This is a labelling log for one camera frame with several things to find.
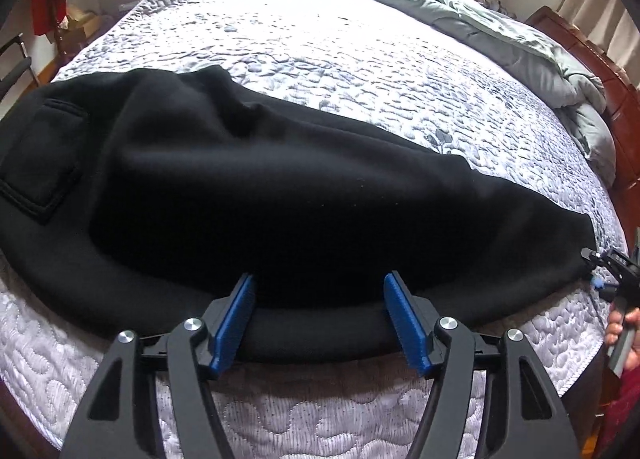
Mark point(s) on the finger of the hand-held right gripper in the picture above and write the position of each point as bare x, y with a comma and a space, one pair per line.
607, 259
602, 287

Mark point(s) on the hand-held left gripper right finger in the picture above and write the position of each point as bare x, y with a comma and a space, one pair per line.
405, 326

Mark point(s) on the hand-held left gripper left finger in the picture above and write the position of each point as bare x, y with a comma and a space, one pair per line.
232, 326

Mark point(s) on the black pants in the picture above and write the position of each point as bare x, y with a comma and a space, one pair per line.
280, 189

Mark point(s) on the person's right hand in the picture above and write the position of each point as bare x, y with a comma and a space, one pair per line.
632, 334

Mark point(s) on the wooden headboard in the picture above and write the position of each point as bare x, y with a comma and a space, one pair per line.
622, 89

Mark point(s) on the grey duvet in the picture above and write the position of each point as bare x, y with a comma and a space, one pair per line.
500, 39

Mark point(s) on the beige curtain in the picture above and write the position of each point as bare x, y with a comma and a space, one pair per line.
595, 4

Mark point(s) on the white quilted bedspread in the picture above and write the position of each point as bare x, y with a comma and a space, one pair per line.
320, 49

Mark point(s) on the black chair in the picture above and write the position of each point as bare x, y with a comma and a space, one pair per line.
17, 69

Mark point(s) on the cardboard box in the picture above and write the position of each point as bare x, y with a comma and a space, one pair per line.
82, 21

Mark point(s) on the red hanging bag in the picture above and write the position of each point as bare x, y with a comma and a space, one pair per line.
47, 9

